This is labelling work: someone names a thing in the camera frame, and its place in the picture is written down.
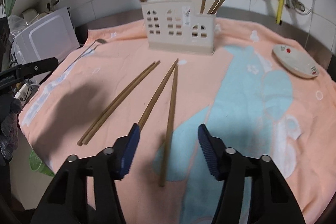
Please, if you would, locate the metal ladle spoon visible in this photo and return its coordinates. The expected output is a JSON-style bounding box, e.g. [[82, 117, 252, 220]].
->
[[75, 39, 107, 61]]

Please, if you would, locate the white floral ceramic plate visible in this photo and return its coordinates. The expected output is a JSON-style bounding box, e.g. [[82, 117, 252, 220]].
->
[[273, 44, 319, 79]]

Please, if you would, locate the white microwave oven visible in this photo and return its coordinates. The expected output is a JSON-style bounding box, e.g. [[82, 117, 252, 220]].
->
[[12, 7, 80, 64]]

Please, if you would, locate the peach printed towel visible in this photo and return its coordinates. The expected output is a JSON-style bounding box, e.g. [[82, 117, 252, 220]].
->
[[19, 19, 335, 223]]

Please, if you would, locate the cream plastic utensil holder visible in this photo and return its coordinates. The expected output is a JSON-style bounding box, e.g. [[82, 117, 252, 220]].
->
[[141, 0, 216, 55]]

